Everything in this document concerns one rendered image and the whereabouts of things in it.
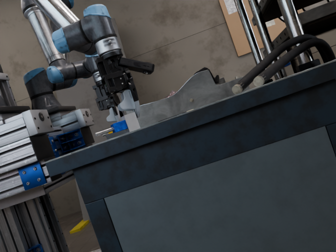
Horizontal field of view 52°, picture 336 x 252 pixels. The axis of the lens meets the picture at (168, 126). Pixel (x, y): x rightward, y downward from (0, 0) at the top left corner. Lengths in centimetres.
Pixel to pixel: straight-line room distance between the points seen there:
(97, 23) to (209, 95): 54
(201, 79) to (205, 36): 335
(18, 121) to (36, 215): 49
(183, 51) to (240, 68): 78
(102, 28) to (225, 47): 370
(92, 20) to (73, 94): 348
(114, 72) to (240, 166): 49
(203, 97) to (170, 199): 65
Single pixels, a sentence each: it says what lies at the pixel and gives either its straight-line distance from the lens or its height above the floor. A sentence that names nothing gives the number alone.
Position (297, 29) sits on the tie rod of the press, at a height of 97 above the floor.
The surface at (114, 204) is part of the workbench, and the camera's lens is 86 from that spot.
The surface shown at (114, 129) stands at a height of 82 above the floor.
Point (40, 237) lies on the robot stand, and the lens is 168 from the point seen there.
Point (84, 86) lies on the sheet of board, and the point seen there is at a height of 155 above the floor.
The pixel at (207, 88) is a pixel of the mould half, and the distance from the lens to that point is 139.
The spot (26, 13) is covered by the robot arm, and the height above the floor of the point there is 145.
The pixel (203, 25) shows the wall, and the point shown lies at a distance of 476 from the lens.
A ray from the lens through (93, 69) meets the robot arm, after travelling 153.
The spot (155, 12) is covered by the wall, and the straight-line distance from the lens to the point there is 486.
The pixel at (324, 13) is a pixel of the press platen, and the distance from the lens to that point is 167.
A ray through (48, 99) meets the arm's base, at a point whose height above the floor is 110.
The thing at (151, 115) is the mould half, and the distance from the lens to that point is 141.
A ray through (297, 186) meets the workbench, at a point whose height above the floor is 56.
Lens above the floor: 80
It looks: 1 degrees down
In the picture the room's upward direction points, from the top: 19 degrees counter-clockwise
